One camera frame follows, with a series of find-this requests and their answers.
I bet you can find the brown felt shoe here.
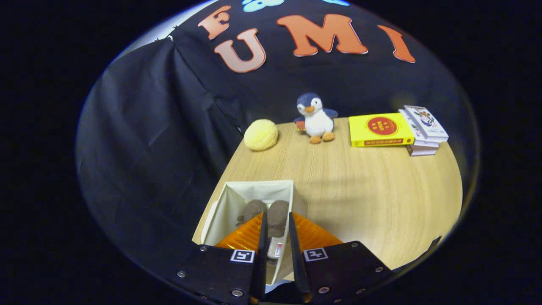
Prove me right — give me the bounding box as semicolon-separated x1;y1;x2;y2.
267;200;290;265
236;200;268;227

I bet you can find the plush penguin toy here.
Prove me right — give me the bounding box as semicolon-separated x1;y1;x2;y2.
294;92;339;144

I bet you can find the maroon edged book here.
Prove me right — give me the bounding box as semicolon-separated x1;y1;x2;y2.
406;144;437;157

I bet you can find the black backdrop cloth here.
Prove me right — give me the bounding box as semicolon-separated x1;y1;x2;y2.
75;0;475;272

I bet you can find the cream fabric storage box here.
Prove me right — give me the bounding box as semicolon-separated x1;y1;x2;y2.
193;180;308;285

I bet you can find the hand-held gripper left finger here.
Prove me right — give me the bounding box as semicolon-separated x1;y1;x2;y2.
174;211;269;305

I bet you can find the yellow book with red circle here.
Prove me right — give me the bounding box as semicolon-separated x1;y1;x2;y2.
348;113;415;148

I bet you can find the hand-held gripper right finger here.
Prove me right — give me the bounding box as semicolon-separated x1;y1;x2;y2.
288;211;395;305

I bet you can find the yellow plush bun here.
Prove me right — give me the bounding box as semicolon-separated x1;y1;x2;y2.
243;119;279;152

